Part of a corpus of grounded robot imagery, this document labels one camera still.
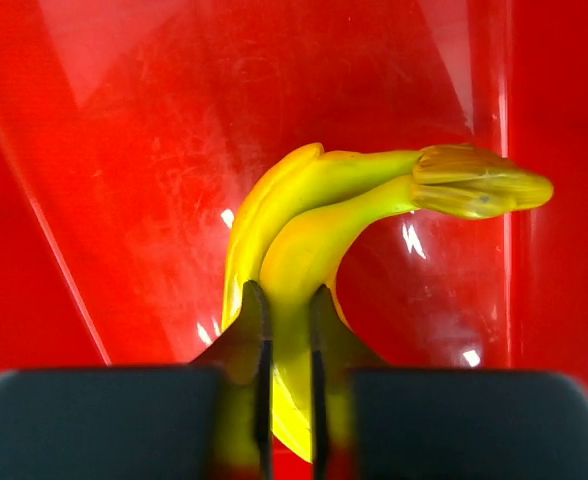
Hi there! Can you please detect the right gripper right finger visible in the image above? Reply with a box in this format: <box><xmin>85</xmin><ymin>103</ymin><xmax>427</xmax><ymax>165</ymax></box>
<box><xmin>309</xmin><ymin>287</ymin><xmax>588</xmax><ymax>479</ymax></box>

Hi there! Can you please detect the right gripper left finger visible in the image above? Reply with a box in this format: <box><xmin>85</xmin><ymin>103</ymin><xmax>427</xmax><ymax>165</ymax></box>
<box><xmin>0</xmin><ymin>281</ymin><xmax>273</xmax><ymax>479</ymax></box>

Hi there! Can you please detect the yellow banana bunch toy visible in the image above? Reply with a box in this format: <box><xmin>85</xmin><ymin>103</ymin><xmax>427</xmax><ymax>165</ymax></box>
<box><xmin>221</xmin><ymin>143</ymin><xmax>554</xmax><ymax>461</ymax></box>

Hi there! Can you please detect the red plastic tray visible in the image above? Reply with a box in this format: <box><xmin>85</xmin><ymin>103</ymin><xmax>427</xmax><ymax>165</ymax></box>
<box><xmin>0</xmin><ymin>1</ymin><xmax>588</xmax><ymax>390</ymax></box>

